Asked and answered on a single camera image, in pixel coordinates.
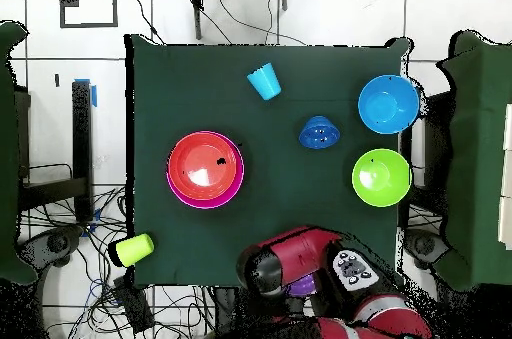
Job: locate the green cloth side table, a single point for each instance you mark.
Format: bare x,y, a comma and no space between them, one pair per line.
480,155
8,155

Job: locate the light blue cup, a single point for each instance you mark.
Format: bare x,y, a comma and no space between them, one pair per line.
264,83

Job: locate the black power strip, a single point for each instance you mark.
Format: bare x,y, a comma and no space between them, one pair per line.
134,307

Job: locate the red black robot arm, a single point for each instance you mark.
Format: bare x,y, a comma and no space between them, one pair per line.
300,251

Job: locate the light blue bowl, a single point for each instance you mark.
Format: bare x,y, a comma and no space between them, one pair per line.
388,105

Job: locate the pink bowl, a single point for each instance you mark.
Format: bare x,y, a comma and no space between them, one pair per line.
208,204

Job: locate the purple bowl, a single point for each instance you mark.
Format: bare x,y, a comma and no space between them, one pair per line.
302,286

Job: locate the dark green table cloth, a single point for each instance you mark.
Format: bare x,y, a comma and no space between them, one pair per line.
280,95

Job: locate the black grey floor device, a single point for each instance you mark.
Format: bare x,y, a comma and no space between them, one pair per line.
56,243
424,245

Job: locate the lime green cup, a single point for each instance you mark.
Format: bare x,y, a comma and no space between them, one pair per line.
134,250

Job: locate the lime green bowl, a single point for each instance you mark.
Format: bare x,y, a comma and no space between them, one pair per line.
380,175

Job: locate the black tripod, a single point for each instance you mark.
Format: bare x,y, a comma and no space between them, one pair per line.
198,3

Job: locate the large orange bowl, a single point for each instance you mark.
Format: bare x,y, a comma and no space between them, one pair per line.
200,155

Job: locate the black metal frame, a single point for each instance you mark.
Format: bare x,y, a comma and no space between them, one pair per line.
82,155

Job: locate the small dark blue bowl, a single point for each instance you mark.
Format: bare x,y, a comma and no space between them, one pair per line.
320,133

